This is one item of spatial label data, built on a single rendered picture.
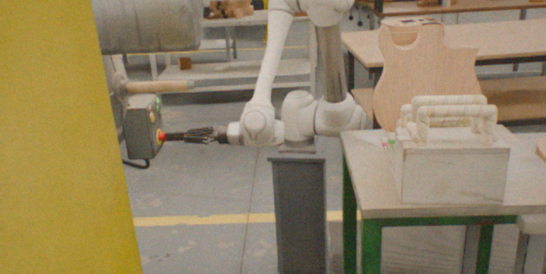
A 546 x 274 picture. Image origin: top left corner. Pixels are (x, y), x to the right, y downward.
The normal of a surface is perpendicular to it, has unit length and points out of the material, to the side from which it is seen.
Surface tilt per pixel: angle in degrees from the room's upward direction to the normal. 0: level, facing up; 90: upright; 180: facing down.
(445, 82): 90
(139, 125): 90
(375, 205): 0
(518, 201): 0
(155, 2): 90
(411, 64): 90
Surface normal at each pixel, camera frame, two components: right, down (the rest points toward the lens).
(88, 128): 1.00, -0.04
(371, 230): -0.03, 0.37
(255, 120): -0.07, -0.04
